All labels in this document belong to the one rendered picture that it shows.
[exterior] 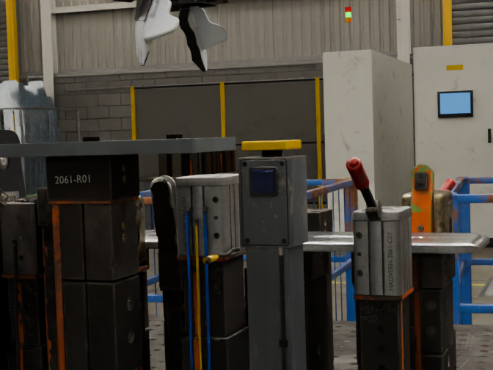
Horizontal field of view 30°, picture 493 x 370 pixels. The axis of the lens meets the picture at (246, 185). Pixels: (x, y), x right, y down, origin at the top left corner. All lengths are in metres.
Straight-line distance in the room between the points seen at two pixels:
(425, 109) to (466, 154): 0.61
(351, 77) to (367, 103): 0.32
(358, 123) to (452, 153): 0.98
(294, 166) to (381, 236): 0.19
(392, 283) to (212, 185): 0.29
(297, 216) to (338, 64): 8.34
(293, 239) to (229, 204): 0.24
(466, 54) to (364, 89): 1.05
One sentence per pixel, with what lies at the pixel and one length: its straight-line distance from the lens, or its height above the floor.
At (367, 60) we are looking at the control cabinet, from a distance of 9.40.
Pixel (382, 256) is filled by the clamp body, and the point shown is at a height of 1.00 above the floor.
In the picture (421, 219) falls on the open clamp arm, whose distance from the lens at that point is 1.58.
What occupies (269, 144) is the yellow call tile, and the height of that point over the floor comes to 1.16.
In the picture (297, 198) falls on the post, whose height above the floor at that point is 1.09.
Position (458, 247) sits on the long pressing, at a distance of 1.36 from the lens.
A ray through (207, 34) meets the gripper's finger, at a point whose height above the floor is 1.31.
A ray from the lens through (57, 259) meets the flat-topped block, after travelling 1.27.
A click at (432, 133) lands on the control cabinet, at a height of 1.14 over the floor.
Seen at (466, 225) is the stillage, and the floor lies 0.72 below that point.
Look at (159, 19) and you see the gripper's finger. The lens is 1.18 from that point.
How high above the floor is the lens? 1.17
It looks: 3 degrees down
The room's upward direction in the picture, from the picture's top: 2 degrees counter-clockwise
